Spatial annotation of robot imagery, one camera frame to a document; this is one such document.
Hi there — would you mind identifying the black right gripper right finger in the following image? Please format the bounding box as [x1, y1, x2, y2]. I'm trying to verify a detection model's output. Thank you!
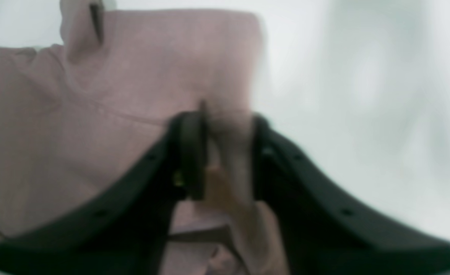
[252, 115, 450, 275]

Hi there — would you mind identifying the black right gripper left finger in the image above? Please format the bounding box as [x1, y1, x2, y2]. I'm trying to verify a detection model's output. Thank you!
[0, 112, 207, 275]

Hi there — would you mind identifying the mauve T-shirt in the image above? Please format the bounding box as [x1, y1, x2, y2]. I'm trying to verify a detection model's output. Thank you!
[0, 0, 290, 275]

